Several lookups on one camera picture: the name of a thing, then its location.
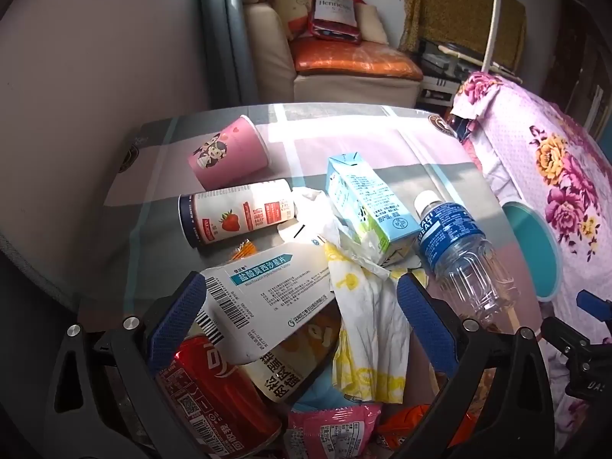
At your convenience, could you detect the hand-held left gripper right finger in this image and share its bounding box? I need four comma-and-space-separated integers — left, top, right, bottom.
396, 272, 570, 459

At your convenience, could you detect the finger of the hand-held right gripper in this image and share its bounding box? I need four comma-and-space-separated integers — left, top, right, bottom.
540, 316, 612, 351
576, 289, 612, 317

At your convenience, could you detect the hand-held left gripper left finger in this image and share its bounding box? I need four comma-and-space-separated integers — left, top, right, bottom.
45, 270, 211, 459

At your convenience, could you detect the yellow print tissue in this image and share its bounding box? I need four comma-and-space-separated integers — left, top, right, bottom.
325, 241, 412, 402

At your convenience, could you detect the white medicine box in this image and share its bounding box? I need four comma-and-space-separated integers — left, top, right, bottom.
194, 220, 340, 364

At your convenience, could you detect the strawberry drink bottle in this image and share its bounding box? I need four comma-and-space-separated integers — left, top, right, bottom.
178, 178, 296, 249

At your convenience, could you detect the light blue sachet packet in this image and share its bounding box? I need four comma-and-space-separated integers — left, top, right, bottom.
287, 368, 355, 412

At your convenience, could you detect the pink cartoon paper cup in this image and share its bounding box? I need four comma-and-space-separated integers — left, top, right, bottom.
187, 115, 270, 191

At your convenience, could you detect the blue label plastic bottle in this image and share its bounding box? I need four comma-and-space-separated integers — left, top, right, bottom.
413, 190, 521, 326

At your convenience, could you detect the red soda can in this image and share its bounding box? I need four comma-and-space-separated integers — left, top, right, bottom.
155, 335, 283, 459

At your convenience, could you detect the small orange wrapper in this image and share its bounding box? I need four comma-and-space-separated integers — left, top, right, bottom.
229, 238, 259, 263

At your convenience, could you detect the orange snack packet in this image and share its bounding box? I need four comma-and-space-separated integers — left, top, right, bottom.
375, 402, 479, 450

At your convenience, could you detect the yellow bread wrapper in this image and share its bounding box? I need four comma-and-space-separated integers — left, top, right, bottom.
239, 306, 342, 405

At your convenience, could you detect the blue milk carton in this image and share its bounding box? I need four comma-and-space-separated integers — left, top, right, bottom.
326, 151, 419, 255

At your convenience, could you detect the pink snack packet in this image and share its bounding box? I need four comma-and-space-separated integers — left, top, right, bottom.
286, 402, 383, 459

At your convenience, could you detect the white crumpled tissue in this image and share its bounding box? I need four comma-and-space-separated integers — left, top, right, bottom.
291, 186, 417, 278

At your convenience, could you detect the pink floral blanket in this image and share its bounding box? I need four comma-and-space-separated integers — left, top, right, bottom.
452, 71, 612, 450

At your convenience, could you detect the blue cloth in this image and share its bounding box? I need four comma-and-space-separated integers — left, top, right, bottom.
449, 114, 479, 140

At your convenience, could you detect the stacked stereo equipment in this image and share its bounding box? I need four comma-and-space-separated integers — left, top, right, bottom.
416, 38, 522, 108

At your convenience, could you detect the beige sofa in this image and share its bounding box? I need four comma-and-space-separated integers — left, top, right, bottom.
239, 0, 426, 108

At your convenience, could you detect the orange seat cushion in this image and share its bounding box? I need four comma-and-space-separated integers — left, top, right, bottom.
289, 38, 424, 80

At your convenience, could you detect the grey upholstered panel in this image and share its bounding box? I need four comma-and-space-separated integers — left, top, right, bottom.
0, 0, 225, 307

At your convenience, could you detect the white pole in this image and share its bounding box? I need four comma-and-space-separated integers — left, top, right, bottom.
482, 0, 500, 72

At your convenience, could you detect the cream pillow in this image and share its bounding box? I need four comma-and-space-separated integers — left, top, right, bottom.
356, 5, 389, 45

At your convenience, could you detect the yellow patterned cloth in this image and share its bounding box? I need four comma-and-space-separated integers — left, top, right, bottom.
399, 0, 527, 75

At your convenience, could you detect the red gift bag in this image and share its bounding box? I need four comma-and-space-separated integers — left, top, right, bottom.
308, 0, 364, 45

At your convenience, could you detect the yellow cartoon pillow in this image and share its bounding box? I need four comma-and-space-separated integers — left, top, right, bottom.
273, 0, 319, 41

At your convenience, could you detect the grey post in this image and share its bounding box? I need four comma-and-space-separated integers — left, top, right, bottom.
198, 0, 261, 106

